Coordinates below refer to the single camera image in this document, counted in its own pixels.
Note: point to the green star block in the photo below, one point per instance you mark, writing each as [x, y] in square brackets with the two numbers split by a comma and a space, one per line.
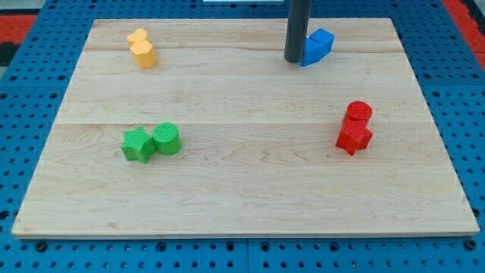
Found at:
[137, 145]

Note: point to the red star block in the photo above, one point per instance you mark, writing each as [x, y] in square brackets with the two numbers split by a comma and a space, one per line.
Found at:
[353, 136]

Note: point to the light wooden board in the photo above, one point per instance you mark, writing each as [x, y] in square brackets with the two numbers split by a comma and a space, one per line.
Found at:
[258, 156]

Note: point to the green cylinder block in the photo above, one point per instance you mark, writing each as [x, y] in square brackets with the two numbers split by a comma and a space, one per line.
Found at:
[167, 138]

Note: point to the blue crescent block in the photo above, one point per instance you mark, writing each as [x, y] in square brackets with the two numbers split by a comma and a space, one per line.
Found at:
[314, 51]

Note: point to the red cylinder block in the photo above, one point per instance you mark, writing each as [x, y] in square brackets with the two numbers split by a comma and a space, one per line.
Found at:
[358, 111]

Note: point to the blue cube block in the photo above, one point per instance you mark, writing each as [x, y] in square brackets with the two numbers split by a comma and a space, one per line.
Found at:
[324, 37]

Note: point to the yellow hexagon block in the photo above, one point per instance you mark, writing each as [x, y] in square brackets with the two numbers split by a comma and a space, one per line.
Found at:
[143, 53]

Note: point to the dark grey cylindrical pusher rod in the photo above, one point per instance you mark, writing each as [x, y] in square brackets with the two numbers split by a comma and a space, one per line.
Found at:
[297, 26]

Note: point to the yellow heart block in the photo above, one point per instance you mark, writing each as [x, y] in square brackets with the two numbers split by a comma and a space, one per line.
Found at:
[138, 35]

